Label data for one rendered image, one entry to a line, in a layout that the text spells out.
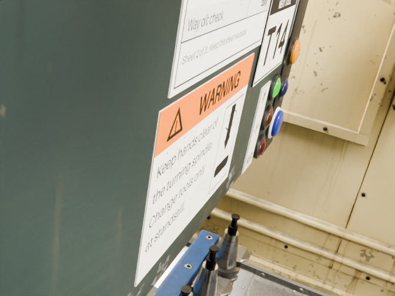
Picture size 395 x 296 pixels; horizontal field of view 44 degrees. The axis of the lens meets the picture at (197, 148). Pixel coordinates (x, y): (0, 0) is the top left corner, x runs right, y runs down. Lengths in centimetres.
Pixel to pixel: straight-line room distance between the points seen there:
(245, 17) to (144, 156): 13
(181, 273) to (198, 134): 61
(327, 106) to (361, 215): 31
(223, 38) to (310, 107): 100
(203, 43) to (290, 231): 120
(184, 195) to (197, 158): 2
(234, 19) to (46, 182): 17
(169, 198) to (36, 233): 12
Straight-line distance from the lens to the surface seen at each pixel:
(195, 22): 24
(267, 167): 136
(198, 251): 94
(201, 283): 81
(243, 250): 99
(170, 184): 27
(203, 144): 31
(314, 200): 137
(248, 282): 152
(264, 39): 38
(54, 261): 19
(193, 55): 24
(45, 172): 16
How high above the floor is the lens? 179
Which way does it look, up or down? 25 degrees down
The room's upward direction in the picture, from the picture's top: 11 degrees clockwise
